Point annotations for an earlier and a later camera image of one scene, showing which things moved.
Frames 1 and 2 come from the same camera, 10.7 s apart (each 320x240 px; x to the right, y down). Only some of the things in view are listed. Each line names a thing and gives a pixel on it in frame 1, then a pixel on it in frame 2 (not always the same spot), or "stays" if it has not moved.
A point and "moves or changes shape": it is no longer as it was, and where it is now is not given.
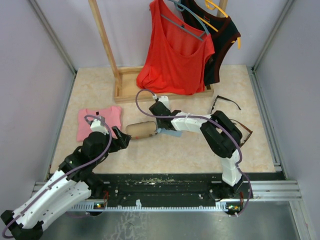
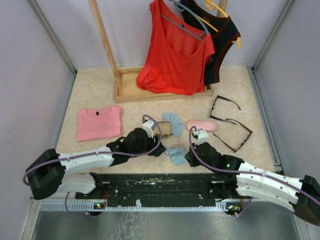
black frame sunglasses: x=219 y=96 stays
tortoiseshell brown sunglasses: x=250 y=131 stays
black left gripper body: x=117 y=144 to x=149 y=144
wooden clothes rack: x=126 y=89 stays
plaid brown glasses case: x=138 y=126 moves or changes shape
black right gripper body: x=159 y=123 to x=194 y=161
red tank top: x=176 y=55 stays
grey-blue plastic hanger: x=181 y=5 stays
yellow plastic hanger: x=211 y=5 stays
